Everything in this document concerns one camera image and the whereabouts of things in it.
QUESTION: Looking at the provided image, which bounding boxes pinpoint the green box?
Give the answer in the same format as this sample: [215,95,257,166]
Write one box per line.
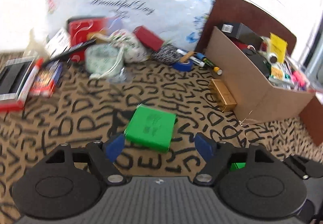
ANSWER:
[124,104,176,153]
[229,162,246,172]

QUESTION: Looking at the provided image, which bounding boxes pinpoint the patterned tape roll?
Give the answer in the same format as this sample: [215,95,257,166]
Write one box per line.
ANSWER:
[84,44,124,77]

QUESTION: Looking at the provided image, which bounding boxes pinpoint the floral drawstring pouch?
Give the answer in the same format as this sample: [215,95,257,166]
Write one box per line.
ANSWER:
[90,29,149,80]

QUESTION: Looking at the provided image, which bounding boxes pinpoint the letter pattern table mat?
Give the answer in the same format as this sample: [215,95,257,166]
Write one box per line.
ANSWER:
[1,62,322,223]

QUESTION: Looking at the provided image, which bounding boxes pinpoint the gold rectangular box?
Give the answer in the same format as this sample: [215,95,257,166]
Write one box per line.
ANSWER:
[209,79,237,112]

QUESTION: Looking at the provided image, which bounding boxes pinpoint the clear adhesive hook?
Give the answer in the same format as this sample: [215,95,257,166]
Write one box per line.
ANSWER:
[106,67,134,84]

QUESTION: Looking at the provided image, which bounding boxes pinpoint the brown cardboard storage box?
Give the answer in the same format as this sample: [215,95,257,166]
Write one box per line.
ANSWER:
[205,27,315,125]

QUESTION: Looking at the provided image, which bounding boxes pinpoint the playing card pack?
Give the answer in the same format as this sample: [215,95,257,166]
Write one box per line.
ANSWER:
[28,61,63,98]

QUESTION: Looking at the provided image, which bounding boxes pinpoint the blue tape roll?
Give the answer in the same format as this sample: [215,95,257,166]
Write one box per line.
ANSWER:
[172,60,194,72]

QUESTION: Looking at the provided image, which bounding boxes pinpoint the blue cap marker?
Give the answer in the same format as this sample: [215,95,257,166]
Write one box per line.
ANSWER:
[176,49,205,68]

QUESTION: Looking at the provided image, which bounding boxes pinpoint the wooden clothespin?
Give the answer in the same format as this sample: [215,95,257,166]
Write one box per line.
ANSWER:
[180,51,194,63]

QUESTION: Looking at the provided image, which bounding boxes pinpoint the red white marker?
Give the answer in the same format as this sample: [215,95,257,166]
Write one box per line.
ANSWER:
[18,58,44,105]

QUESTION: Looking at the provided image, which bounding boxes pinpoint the black marker pen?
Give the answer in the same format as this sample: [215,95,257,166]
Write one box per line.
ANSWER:
[42,39,96,67]

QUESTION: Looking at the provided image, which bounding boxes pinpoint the black white speckled scrubber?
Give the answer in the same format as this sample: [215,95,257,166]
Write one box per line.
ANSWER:
[151,44,182,65]

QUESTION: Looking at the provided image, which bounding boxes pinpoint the white barcode card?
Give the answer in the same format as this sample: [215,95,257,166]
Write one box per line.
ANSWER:
[45,27,71,58]

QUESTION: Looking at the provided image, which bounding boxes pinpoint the red base open case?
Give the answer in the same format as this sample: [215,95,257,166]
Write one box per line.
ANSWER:
[1,57,35,112]

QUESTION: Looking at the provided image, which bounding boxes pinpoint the yellow packet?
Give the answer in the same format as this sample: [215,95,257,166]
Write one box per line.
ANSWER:
[270,33,288,63]

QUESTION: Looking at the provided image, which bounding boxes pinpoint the clear plastic funnel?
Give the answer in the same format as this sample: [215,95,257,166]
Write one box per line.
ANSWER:
[23,29,49,60]

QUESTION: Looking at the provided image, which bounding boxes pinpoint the dark red small box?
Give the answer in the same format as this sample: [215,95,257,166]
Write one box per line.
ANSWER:
[133,26,164,52]

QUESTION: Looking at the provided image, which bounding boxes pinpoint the black box in bin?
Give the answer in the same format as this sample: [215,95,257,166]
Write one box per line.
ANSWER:
[217,22,263,50]

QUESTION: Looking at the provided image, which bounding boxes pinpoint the red white gift box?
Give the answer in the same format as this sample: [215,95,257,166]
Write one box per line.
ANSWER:
[67,16,123,47]

